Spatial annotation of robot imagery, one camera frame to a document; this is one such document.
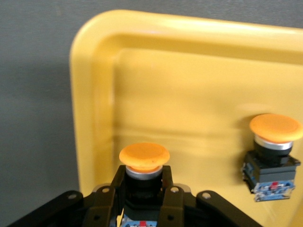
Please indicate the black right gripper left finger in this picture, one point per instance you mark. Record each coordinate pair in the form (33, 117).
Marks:
(101, 203)

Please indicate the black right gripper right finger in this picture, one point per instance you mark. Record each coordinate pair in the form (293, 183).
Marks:
(172, 205)

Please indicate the yellow mushroom push button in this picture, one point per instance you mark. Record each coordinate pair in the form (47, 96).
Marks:
(144, 154)
(274, 127)

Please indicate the yellow plastic tray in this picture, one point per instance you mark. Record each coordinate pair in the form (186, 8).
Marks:
(180, 78)

